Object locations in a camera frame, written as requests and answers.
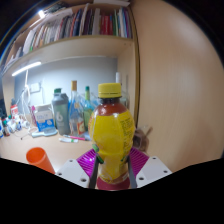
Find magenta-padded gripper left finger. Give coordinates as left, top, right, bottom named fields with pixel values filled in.
left=55, top=148, right=101, bottom=190

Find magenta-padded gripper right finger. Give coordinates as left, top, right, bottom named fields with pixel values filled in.
left=127, top=147, right=173, bottom=190

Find yellow-labelled drink bottle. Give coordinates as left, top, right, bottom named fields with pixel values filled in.
left=88, top=82, right=136, bottom=185

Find white tube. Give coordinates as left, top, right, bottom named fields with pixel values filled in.
left=58, top=137, right=80, bottom=144

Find brown ceramic mug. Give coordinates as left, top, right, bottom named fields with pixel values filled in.
left=132, top=125, right=154, bottom=153

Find orange plastic cup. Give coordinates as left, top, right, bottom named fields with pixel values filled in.
left=25, top=146, right=56, bottom=175

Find pale blue hairbrush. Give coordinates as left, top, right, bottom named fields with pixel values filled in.
left=31, top=128, right=59, bottom=139

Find grey shaker bottle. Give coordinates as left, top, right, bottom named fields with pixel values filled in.
left=51, top=88, right=71, bottom=136

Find blue and white carton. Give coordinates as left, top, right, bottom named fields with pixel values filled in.
left=34, top=103, right=55, bottom=133

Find clear bottle with yellow cap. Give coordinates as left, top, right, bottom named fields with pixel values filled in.
left=68, top=80, right=86, bottom=136

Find bottle with green cap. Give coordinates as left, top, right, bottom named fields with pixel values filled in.
left=83, top=85, right=94, bottom=133

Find magenta pouch packet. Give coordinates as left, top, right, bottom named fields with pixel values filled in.
left=29, top=105, right=38, bottom=126

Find clear glass bottle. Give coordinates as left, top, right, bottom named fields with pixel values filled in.
left=114, top=71, right=129, bottom=101

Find white desk lamp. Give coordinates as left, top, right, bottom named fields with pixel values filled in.
left=11, top=60, right=43, bottom=111

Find wooden shelf unit with books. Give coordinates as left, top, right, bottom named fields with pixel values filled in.
left=0, top=0, right=141, bottom=118

